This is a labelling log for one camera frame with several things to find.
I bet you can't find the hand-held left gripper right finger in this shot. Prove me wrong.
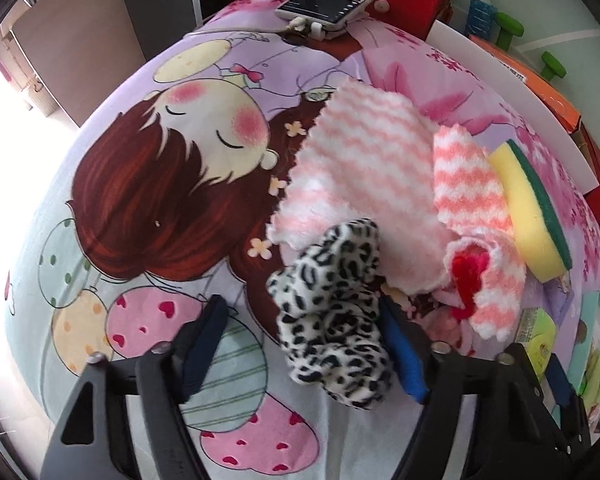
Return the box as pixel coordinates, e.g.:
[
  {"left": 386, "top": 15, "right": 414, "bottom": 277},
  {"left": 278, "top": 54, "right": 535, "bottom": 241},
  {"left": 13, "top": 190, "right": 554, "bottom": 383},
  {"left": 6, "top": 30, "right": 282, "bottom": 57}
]
[{"left": 379, "top": 295, "right": 577, "bottom": 480}]

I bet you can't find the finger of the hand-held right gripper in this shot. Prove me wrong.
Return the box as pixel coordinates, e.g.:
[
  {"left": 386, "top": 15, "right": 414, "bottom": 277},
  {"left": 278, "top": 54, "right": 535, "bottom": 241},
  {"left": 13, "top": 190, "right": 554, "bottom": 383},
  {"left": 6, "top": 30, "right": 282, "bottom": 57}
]
[{"left": 545, "top": 352, "right": 594, "bottom": 461}]

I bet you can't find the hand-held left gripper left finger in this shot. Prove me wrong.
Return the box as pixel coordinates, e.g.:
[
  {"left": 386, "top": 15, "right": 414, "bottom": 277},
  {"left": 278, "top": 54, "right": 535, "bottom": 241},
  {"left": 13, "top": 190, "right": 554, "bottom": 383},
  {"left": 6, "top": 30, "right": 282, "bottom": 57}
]
[{"left": 40, "top": 295, "right": 230, "bottom": 480}]

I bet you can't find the light green cloth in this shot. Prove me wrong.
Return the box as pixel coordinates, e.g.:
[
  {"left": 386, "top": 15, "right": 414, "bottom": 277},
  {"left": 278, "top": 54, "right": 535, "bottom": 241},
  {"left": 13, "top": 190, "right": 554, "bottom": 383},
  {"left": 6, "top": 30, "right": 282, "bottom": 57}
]
[{"left": 581, "top": 349, "right": 600, "bottom": 412}]

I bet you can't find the green tissue packet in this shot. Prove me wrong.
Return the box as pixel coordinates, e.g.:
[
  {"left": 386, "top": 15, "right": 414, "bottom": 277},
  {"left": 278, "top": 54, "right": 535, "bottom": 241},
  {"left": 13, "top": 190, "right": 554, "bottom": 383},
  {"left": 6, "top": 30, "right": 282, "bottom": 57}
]
[{"left": 516, "top": 307, "right": 557, "bottom": 377}]

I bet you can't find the teal white tray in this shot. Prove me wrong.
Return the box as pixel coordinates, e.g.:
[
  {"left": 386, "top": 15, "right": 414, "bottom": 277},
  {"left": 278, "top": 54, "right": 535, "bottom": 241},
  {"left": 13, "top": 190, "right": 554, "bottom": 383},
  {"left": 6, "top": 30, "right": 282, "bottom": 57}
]
[{"left": 567, "top": 290, "right": 600, "bottom": 433}]

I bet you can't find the leopard print scrunchie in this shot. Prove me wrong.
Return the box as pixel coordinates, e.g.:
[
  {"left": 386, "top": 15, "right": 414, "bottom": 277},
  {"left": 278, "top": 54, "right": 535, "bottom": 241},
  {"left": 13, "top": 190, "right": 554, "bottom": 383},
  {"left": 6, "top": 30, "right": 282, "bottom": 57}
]
[{"left": 266, "top": 217, "right": 397, "bottom": 412}]

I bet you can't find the red pink fluffy hair tie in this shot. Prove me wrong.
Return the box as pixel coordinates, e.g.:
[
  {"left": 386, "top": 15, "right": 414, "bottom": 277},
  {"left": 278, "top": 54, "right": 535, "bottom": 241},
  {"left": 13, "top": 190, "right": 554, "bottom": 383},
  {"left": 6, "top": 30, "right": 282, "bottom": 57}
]
[{"left": 422, "top": 249, "right": 492, "bottom": 347}]

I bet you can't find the yellow green sponge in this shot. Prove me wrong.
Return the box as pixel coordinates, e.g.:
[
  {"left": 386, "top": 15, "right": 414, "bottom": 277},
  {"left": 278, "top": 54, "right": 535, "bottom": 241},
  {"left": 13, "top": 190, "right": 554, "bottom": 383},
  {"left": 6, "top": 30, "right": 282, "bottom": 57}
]
[{"left": 489, "top": 140, "right": 574, "bottom": 284}]

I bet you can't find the coral striped cloth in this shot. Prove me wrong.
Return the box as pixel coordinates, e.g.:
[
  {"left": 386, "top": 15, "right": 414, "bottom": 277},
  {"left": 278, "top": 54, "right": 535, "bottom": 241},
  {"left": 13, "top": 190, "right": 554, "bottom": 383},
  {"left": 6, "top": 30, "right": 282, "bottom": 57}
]
[{"left": 432, "top": 125, "right": 529, "bottom": 341}]

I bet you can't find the pale pink striped cloth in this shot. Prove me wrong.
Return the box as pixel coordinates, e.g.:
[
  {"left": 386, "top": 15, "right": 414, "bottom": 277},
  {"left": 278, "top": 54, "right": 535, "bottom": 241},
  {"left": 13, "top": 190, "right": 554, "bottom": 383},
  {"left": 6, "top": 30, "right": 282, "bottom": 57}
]
[{"left": 266, "top": 80, "right": 462, "bottom": 294}]

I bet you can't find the white board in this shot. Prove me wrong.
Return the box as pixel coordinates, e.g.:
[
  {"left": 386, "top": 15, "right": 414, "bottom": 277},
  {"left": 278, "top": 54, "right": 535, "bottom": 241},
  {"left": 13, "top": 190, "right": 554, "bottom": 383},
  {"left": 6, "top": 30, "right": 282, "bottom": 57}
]
[{"left": 425, "top": 20, "right": 600, "bottom": 192}]

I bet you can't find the orange box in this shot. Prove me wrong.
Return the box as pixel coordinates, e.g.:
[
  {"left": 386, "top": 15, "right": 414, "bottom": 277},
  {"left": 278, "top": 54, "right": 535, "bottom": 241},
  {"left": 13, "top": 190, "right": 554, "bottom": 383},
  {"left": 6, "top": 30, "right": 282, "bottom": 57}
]
[{"left": 469, "top": 35, "right": 584, "bottom": 132}]

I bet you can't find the green dumbbell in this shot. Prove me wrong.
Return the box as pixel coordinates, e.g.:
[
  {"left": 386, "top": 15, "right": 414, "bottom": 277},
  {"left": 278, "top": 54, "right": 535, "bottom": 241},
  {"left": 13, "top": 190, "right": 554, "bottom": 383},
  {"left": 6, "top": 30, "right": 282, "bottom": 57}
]
[
  {"left": 497, "top": 12, "right": 524, "bottom": 52},
  {"left": 540, "top": 51, "right": 569, "bottom": 81}
]

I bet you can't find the dark cabinet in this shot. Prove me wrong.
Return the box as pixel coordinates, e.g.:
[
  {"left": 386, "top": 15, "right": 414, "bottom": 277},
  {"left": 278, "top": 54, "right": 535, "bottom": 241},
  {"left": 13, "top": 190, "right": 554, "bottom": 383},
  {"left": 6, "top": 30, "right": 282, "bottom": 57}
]
[{"left": 10, "top": 0, "right": 201, "bottom": 128}]

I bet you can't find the white phone holder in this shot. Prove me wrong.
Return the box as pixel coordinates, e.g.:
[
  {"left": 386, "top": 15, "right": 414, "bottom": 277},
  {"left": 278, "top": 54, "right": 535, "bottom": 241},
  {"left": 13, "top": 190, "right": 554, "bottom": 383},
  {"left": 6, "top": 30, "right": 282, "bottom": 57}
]
[{"left": 277, "top": 12, "right": 353, "bottom": 42}]

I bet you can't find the blue liquid bottle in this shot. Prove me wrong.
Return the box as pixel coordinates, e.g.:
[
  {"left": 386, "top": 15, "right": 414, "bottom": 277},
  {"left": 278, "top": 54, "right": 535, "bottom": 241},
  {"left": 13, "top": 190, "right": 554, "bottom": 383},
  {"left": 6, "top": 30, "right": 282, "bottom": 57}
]
[{"left": 462, "top": 0, "right": 496, "bottom": 37}]

